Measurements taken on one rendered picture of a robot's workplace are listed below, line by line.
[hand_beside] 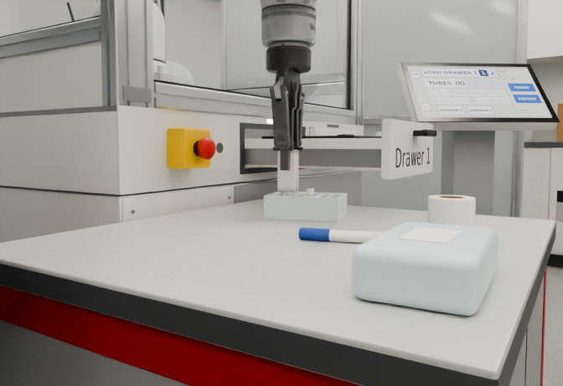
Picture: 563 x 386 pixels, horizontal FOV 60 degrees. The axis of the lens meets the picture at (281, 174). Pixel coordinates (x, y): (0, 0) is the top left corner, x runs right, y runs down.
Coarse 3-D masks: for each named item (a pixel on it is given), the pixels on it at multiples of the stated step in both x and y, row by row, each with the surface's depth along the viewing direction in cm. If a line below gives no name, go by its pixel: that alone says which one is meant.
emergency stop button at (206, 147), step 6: (204, 138) 86; (210, 138) 87; (198, 144) 85; (204, 144) 85; (210, 144) 86; (198, 150) 85; (204, 150) 85; (210, 150) 86; (204, 156) 86; (210, 156) 87
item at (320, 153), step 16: (256, 144) 106; (272, 144) 104; (304, 144) 100; (320, 144) 98; (336, 144) 96; (352, 144) 94; (368, 144) 92; (256, 160) 106; (272, 160) 104; (304, 160) 99; (320, 160) 98; (336, 160) 96; (352, 160) 94; (368, 160) 92
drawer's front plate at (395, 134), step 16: (384, 128) 89; (400, 128) 93; (416, 128) 101; (432, 128) 112; (384, 144) 89; (400, 144) 93; (416, 144) 102; (432, 144) 112; (384, 160) 89; (416, 160) 102; (384, 176) 89; (400, 176) 94
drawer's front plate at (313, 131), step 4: (312, 128) 132; (316, 128) 132; (320, 128) 134; (324, 128) 136; (328, 128) 138; (332, 128) 140; (312, 132) 132; (316, 132) 132; (320, 132) 134; (324, 132) 136; (328, 132) 138; (332, 132) 140; (336, 132) 142; (340, 132) 145; (344, 132) 147; (348, 132) 149; (352, 132) 152; (356, 132) 155
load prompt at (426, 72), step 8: (424, 72) 185; (432, 72) 185; (440, 72) 185; (448, 72) 186; (456, 72) 186; (464, 72) 186; (472, 72) 186; (480, 72) 187; (488, 72) 187; (496, 72) 187
